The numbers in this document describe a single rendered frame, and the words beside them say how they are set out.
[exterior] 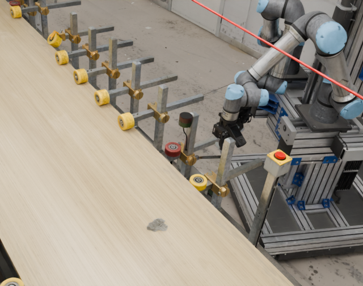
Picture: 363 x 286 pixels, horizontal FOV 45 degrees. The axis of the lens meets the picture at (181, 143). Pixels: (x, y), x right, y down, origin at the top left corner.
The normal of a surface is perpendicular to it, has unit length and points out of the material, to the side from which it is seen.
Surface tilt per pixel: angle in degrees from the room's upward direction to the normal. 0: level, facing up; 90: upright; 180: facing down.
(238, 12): 90
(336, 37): 84
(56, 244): 0
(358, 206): 0
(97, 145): 0
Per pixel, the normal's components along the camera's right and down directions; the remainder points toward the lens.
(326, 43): 0.18, 0.52
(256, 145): 0.11, -0.79
